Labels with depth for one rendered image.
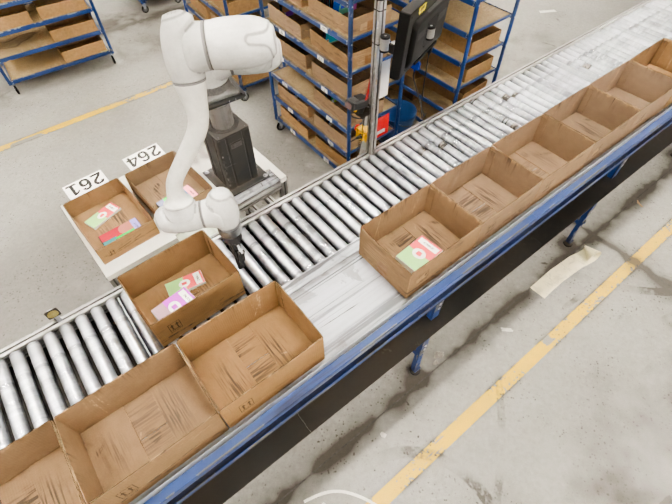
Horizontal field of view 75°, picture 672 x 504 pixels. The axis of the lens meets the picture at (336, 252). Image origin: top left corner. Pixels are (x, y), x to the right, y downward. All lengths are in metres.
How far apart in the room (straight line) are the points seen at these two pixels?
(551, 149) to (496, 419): 1.42
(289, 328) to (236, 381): 0.27
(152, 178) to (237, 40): 1.33
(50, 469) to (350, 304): 1.11
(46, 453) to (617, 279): 3.10
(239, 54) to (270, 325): 0.93
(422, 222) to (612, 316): 1.56
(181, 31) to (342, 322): 1.08
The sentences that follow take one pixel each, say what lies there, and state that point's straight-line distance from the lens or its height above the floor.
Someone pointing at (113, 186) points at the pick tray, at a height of 0.81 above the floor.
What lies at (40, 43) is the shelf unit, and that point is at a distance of 5.24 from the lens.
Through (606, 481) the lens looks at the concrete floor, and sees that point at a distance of 2.72.
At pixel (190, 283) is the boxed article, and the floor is 0.77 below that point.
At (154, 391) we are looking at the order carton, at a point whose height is 0.89.
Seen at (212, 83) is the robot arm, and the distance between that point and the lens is 2.05.
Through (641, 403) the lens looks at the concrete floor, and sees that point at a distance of 2.96.
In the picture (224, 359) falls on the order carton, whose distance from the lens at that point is 1.66.
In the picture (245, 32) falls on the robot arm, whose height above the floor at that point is 1.77.
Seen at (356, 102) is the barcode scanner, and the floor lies 1.09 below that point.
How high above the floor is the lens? 2.37
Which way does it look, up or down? 53 degrees down
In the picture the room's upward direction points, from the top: 1 degrees counter-clockwise
